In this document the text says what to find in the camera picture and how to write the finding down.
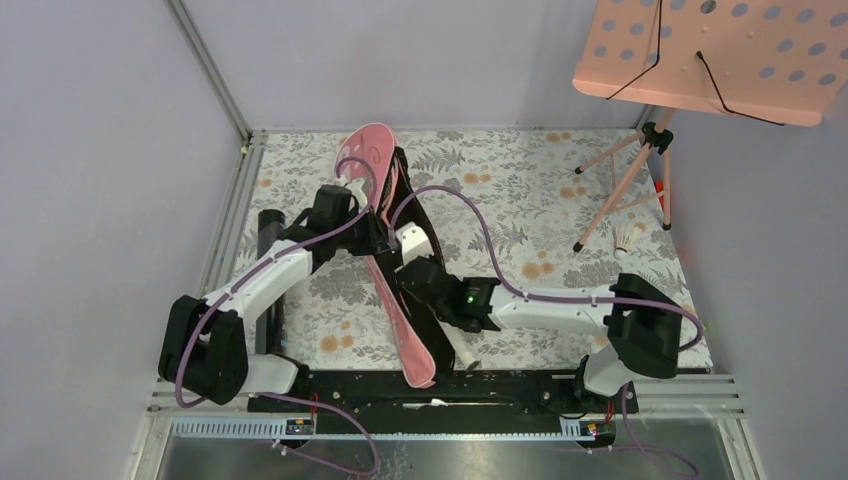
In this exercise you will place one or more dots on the pink music stand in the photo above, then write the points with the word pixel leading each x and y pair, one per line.
pixel 776 62

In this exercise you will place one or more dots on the floral fern tablecloth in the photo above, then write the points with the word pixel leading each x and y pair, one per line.
pixel 534 205

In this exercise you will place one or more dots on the aluminium frame rail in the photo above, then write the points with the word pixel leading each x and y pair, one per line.
pixel 194 115

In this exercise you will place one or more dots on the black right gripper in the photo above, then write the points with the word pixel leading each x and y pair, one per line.
pixel 434 258

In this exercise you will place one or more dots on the white shuttlecock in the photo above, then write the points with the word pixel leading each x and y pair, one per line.
pixel 626 239

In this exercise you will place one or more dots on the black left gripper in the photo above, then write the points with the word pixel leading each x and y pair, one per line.
pixel 376 241

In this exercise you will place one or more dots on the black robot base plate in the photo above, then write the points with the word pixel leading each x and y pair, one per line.
pixel 510 402

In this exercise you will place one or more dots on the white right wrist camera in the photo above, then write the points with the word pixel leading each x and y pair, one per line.
pixel 414 242

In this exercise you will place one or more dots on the pink racket bag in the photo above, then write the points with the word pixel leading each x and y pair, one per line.
pixel 426 354

